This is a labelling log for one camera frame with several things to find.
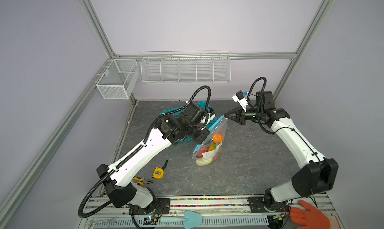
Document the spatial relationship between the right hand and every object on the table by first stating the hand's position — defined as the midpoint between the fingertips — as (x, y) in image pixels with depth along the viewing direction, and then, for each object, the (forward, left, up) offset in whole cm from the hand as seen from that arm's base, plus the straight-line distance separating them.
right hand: (225, 116), depth 73 cm
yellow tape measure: (-19, +36, -27) cm, 48 cm away
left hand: (-11, +10, 0) cm, 15 cm away
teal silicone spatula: (-40, +16, -29) cm, 52 cm away
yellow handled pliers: (-23, +44, -28) cm, 57 cm away
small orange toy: (-2, +2, -19) cm, 19 cm away
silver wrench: (-41, +65, -29) cm, 82 cm away
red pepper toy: (-14, +12, -9) cm, 20 cm away
